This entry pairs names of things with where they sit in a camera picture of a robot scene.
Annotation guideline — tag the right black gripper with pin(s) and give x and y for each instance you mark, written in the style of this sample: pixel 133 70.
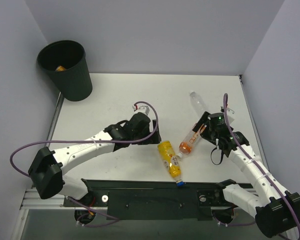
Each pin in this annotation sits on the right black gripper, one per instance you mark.
pixel 204 125

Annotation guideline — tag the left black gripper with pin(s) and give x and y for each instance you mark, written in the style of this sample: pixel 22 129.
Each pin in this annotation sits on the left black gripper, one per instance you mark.
pixel 151 135

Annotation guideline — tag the orange label clear bottle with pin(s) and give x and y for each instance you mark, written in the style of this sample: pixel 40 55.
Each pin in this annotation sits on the orange label clear bottle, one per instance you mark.
pixel 189 142

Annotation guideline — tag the yellow bottle with blue cap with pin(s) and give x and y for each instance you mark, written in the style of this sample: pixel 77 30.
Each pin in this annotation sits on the yellow bottle with blue cap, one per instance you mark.
pixel 170 161

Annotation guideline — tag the small orange juice bottle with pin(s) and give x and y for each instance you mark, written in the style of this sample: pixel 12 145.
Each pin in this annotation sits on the small orange juice bottle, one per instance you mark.
pixel 60 69

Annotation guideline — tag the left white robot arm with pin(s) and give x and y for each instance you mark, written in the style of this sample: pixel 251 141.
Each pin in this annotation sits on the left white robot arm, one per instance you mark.
pixel 49 168

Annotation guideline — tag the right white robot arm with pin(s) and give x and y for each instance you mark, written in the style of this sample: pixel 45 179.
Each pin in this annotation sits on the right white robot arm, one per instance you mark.
pixel 273 207

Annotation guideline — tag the black plastic trash bin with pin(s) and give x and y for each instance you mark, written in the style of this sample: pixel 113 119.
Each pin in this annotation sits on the black plastic trash bin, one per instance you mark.
pixel 74 83

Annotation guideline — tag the clear empty water bottle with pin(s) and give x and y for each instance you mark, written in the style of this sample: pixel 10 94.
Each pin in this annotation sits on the clear empty water bottle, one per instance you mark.
pixel 197 103

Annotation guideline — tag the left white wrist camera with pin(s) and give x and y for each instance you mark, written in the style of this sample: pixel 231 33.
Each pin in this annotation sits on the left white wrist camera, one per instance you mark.
pixel 144 109

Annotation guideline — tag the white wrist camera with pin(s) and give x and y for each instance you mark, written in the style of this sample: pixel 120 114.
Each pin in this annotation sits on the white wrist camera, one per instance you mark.
pixel 231 115
pixel 144 109

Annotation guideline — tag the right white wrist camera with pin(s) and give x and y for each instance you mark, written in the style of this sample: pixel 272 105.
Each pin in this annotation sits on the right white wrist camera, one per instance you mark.
pixel 231 115

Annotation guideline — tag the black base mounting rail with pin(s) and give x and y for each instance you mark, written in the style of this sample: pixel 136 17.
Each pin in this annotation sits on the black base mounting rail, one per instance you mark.
pixel 155 200

